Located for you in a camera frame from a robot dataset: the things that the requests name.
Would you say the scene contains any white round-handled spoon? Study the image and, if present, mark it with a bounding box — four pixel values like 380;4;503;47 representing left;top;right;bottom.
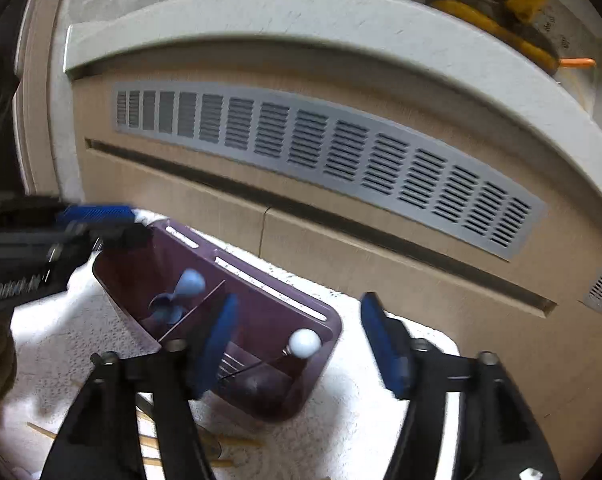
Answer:
281;329;323;361

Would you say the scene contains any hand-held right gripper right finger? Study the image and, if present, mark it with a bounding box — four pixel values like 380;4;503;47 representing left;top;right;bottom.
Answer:
360;291;562;480

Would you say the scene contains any blue plastic spoon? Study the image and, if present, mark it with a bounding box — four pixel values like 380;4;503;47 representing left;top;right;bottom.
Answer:
150;269;207;328

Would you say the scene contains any white stone windowsill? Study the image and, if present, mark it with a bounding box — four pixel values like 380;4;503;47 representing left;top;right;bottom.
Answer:
63;0;602;211

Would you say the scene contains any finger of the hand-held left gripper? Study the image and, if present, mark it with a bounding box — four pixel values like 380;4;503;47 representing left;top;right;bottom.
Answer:
56;204;136;227
81;223;151;251

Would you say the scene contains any long grey vent grille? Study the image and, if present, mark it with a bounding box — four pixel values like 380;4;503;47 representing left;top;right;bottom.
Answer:
113;80;547;262

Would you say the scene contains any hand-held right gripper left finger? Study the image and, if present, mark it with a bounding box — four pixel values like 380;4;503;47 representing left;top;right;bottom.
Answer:
40;292;239;480

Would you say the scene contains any yellow-rimmed round tool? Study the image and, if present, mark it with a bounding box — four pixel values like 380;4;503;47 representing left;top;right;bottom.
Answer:
426;0;596;73

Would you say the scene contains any white lace tablecloth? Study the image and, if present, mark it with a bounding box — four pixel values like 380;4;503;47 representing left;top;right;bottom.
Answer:
11;210;462;480

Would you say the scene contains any purple plastic utensil holder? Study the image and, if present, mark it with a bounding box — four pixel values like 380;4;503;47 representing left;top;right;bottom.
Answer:
92;220;343;421

